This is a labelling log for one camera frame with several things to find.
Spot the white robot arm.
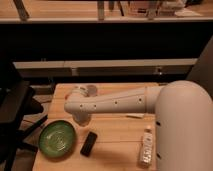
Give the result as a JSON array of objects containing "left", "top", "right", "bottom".
[{"left": 64, "top": 81, "right": 213, "bottom": 171}]

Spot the green ceramic bowl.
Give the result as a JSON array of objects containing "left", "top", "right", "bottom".
[{"left": 38, "top": 120, "right": 76, "bottom": 158}]

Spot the black smartphone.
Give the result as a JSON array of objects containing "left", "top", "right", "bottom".
[{"left": 80, "top": 132, "right": 97, "bottom": 157}]

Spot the black office chair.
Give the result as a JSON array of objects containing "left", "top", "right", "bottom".
[{"left": 0, "top": 60, "right": 47, "bottom": 171}]

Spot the clear plastic bottle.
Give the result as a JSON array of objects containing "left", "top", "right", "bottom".
[{"left": 139, "top": 127, "right": 153, "bottom": 168}]

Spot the grey chair back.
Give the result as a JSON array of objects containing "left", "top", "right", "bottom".
[{"left": 187, "top": 44, "right": 213, "bottom": 99}]

